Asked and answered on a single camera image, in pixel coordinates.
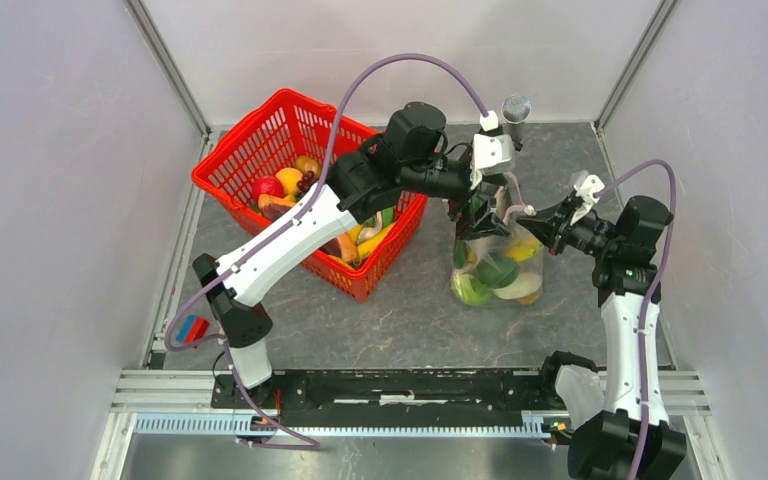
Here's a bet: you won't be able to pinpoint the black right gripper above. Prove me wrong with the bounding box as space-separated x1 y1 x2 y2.
516 195 621 259

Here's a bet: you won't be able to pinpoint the green toy cabbage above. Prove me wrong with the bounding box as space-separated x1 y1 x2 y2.
451 271 494 306

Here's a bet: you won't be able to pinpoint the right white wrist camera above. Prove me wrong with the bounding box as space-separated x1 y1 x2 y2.
569 170 605 226

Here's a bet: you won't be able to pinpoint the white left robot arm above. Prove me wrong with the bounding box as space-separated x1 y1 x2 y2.
193 102 514 408

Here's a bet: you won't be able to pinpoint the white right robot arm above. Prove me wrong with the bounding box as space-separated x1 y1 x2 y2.
516 194 688 479

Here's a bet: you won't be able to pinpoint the dark green toy cucumber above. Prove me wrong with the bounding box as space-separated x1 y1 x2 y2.
453 239 470 270

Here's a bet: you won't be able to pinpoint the brown toy meat slice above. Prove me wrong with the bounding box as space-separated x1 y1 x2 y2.
257 194 296 222

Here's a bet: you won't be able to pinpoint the blue toy block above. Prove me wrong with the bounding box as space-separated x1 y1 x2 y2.
175 315 198 343

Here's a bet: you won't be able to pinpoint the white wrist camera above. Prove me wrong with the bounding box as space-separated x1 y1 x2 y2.
569 170 605 226
470 110 515 190

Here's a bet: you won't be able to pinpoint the red toy apple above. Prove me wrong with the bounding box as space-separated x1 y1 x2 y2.
251 175 285 202

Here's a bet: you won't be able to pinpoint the green toy avocado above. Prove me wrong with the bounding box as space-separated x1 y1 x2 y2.
474 256 520 289

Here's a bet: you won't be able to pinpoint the white radish with leaves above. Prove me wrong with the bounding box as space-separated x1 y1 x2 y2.
492 271 543 300

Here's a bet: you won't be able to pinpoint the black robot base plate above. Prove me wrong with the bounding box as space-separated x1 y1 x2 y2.
249 368 565 428

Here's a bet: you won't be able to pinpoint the red plastic shopping basket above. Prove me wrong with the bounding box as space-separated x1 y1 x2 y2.
191 88 428 302

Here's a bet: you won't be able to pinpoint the grey microphone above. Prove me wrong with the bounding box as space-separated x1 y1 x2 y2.
502 94 531 143

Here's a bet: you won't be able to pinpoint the yellow toy banana bunch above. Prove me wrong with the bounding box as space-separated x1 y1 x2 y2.
503 238 542 263

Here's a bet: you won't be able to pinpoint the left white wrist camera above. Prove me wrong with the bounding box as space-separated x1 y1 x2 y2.
470 110 515 190

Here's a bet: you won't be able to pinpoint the brown toy potato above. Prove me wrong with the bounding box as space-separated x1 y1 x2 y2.
294 155 322 179

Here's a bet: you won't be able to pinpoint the purple toy grapes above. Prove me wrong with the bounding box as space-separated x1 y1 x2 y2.
296 171 318 198

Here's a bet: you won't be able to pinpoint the peach toy fruit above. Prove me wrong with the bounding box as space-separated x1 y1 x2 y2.
274 167 304 196

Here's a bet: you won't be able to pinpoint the red toy block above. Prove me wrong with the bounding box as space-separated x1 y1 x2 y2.
182 316 210 345

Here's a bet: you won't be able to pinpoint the clear zip top bag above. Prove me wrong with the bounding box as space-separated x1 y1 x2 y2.
448 172 546 309

